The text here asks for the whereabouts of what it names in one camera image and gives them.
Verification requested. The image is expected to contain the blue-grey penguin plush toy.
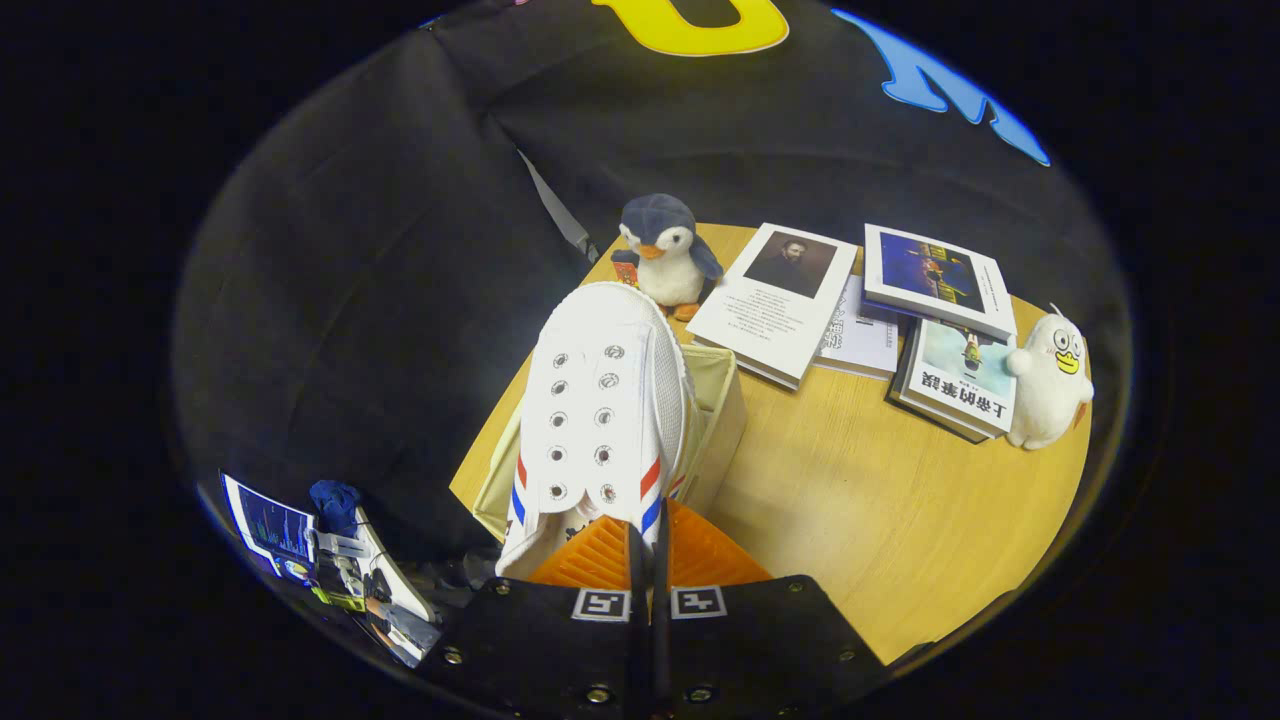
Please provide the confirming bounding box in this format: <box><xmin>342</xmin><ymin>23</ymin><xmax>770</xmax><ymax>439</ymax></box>
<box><xmin>610</xmin><ymin>193</ymin><xmax>725</xmax><ymax>323</ymax></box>

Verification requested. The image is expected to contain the black backdrop cloth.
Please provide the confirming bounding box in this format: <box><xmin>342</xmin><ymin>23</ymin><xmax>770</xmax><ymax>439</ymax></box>
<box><xmin>172</xmin><ymin>0</ymin><xmax>1131</xmax><ymax>561</ymax></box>

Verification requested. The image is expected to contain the book with pale blue cover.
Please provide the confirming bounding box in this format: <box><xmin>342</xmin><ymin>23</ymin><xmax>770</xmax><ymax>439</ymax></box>
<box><xmin>888</xmin><ymin>318</ymin><xmax>1019</xmax><ymax>444</ymax></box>

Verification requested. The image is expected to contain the white duck plush toy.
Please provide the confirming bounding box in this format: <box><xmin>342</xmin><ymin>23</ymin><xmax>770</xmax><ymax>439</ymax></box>
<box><xmin>1005</xmin><ymin>305</ymin><xmax>1096</xmax><ymax>451</ymax></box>

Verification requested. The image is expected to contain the white striped canvas shoe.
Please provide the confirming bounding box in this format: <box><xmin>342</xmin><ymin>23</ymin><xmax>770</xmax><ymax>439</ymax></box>
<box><xmin>495</xmin><ymin>281</ymin><xmax>698</xmax><ymax>581</ymax></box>

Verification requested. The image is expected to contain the book with blue night cover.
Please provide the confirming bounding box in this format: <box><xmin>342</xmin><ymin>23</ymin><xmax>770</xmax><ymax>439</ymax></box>
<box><xmin>863</xmin><ymin>223</ymin><xmax>1018</xmax><ymax>343</ymax></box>

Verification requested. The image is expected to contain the white printed booklet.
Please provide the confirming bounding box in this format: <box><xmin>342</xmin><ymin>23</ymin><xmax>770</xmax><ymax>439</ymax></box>
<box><xmin>815</xmin><ymin>275</ymin><xmax>906</xmax><ymax>382</ymax></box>

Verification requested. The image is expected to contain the white book with portrait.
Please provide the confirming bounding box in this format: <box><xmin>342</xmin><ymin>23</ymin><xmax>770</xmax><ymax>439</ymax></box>
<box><xmin>686</xmin><ymin>222</ymin><xmax>860</xmax><ymax>391</ymax></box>

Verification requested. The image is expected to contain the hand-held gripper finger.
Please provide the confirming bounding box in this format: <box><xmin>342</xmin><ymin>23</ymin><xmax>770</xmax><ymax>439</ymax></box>
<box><xmin>650</xmin><ymin>498</ymin><xmax>891</xmax><ymax>720</ymax></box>
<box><xmin>425</xmin><ymin>515</ymin><xmax>646</xmax><ymax>720</ymax></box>

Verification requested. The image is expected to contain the beige fabric storage box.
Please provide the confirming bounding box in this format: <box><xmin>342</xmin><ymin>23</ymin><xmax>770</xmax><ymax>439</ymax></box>
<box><xmin>470</xmin><ymin>342</ymin><xmax>749</xmax><ymax>546</ymax></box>

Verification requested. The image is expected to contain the lit computer screen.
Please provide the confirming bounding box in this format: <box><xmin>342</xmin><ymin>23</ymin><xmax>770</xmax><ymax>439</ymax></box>
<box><xmin>220</xmin><ymin>473</ymin><xmax>319</xmax><ymax>581</ymax></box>

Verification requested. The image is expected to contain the blue crumpled cloth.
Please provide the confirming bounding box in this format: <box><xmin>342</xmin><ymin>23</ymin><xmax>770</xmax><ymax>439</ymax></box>
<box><xmin>308</xmin><ymin>479</ymin><xmax>363</xmax><ymax>538</ymax></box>

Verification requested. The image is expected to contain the white long device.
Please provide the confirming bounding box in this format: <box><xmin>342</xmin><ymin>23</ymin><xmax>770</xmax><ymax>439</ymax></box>
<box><xmin>345</xmin><ymin>505</ymin><xmax>438</xmax><ymax>623</ymax></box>

